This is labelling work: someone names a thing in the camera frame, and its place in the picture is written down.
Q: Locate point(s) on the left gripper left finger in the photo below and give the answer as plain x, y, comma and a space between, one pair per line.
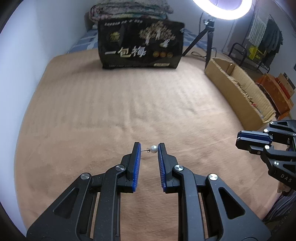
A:
89, 209

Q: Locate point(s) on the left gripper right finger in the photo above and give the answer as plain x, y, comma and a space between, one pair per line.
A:
208, 208

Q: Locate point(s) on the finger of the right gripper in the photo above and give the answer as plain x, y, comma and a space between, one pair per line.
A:
253, 146
254, 135

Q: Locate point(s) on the white pearl earring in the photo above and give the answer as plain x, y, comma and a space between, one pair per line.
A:
153, 149

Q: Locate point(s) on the brown cardboard box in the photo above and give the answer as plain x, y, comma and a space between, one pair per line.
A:
249, 103

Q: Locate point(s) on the orange red boxes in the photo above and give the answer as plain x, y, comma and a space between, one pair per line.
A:
276, 95

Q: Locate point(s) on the hanging dark clothes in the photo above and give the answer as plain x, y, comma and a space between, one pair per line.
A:
272, 39

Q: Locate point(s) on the black snack bag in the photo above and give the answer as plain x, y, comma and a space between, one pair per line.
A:
139, 43

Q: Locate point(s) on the white ring light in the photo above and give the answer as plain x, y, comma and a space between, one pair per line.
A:
225, 10

